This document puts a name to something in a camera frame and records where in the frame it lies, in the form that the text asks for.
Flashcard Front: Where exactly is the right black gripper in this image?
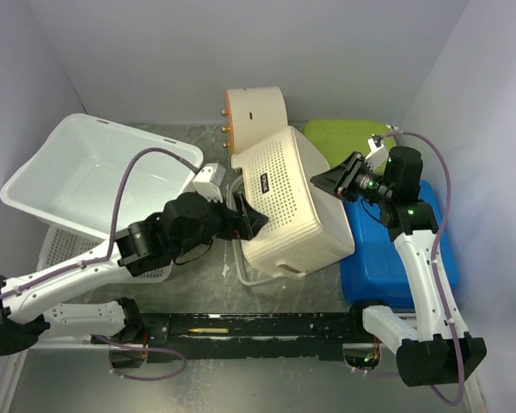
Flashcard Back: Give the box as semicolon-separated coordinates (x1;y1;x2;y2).
310;151;392;205

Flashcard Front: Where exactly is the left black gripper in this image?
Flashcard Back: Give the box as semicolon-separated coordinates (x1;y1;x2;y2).
174;188;268;256

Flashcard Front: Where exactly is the green plastic tub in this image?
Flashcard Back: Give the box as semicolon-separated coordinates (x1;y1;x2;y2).
302;119;391;167

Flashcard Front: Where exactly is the cream perforated laundry basket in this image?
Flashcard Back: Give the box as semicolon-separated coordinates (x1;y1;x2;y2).
231;126;355;279

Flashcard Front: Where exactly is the blue plastic tub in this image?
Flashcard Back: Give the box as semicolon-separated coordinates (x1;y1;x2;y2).
340;179;460;309

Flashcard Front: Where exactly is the white plastic basket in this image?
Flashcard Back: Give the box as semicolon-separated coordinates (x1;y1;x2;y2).
0;114;203;242

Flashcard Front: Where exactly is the white perforated basket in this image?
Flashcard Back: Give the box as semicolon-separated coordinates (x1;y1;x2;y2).
36;225;172;284

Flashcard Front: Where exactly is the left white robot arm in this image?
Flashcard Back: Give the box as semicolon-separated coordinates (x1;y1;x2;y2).
0;192;269;356

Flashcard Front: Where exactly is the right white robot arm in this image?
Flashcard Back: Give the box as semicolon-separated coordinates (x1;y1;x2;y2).
310;146;487;387

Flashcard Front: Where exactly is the beige cylindrical device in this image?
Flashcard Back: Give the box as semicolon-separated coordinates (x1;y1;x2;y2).
221;87;288;155

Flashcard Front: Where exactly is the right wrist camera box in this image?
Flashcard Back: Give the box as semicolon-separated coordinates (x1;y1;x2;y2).
365;134;389;172

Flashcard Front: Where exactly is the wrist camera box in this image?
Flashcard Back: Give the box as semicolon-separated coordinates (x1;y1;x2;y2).
365;134;389;172
192;163;226;203

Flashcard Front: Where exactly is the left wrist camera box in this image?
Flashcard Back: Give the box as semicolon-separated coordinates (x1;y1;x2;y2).
192;163;226;203

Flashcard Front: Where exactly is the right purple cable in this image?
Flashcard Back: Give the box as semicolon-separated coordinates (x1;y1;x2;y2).
356;130;465;406

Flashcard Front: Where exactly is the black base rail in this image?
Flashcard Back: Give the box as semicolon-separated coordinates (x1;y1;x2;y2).
89;311;399;365

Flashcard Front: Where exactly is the aluminium frame rail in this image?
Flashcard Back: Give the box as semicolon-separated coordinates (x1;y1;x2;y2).
0;339;485;413

